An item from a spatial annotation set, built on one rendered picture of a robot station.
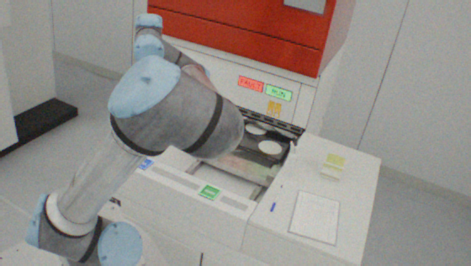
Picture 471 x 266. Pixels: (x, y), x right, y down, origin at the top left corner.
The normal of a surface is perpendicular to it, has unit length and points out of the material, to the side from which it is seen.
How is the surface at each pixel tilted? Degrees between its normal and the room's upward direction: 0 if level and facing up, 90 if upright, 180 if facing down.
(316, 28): 90
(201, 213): 90
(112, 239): 52
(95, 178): 86
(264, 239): 90
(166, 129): 101
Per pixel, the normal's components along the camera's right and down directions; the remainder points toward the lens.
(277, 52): -0.41, 0.42
